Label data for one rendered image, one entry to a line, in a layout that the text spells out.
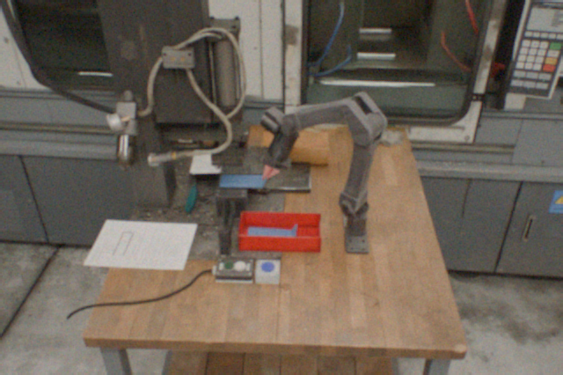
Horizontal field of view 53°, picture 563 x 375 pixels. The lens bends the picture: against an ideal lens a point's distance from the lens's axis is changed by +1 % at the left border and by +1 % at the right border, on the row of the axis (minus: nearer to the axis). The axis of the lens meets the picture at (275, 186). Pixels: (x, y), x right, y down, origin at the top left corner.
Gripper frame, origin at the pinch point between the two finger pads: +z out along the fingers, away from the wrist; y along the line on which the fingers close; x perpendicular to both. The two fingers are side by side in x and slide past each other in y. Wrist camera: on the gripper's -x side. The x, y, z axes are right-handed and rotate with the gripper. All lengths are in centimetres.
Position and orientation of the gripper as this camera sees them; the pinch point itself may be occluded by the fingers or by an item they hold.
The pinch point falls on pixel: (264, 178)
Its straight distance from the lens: 183.7
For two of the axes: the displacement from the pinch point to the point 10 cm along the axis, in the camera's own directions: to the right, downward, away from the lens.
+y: -9.0, -3.9, -2.1
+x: -0.5, 5.5, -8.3
